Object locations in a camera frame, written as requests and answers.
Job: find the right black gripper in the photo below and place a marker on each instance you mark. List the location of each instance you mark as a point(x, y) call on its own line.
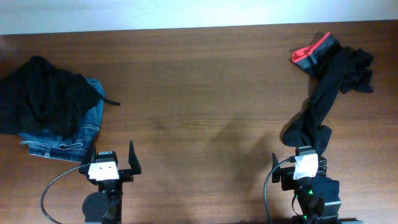
point(287, 177)

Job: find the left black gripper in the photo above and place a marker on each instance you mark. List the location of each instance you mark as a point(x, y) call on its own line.
point(126, 173)

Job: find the black leggings with red waistband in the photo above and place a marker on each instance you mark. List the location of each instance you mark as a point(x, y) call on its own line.
point(336, 69)

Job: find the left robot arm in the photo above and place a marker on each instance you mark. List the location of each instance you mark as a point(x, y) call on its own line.
point(105, 205)

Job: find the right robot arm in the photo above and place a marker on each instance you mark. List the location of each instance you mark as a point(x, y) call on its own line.
point(319, 201)

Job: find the blue denim jeans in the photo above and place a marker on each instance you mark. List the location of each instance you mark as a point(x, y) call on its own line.
point(84, 130)

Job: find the black garment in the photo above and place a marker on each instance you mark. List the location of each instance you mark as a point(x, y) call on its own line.
point(13, 87)

